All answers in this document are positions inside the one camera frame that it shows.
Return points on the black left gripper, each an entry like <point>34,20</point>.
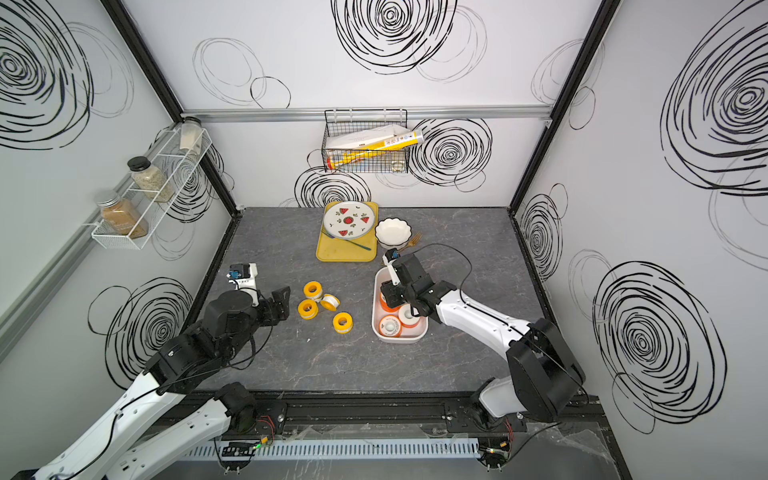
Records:
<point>274,316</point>

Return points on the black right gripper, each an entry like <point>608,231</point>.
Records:
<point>388,290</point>

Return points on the orange sealing tape roll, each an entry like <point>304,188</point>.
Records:
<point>408,317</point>
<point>390,327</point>

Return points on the yellow sealing tape roll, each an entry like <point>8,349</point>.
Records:
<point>308,309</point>
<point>313,290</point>
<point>330,302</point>
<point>343,323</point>

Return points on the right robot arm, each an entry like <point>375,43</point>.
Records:
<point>544,375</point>

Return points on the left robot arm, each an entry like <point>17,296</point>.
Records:
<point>112,447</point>

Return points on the white storage box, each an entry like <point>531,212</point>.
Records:
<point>380,309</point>

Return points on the yellow white foil box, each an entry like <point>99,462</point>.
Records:
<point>382,149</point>

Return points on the white scalloped bowl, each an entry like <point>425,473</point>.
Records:
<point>393,233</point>

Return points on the yellow plastic tray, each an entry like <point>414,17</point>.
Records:
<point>336,251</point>

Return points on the purple teal fork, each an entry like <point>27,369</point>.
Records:
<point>327,234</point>

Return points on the watermelon pattern plate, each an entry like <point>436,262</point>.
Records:
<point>348,220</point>

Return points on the black lid spice jar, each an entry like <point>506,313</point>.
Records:
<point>150,180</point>

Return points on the brown spice jar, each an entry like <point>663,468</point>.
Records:
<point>121,215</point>

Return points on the white spice jar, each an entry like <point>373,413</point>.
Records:
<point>191,135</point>

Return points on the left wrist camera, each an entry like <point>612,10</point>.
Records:
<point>243,277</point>

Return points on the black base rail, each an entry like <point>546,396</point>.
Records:
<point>281,414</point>

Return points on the black wire basket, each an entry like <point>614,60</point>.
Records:
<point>339,127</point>

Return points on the white slotted cable duct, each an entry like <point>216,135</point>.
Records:
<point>351,449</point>

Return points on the white wire spice rack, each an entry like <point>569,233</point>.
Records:
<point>172,226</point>

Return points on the aluminium wall rail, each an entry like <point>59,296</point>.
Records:
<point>244,115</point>

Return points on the black corner frame post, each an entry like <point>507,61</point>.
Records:
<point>130,34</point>

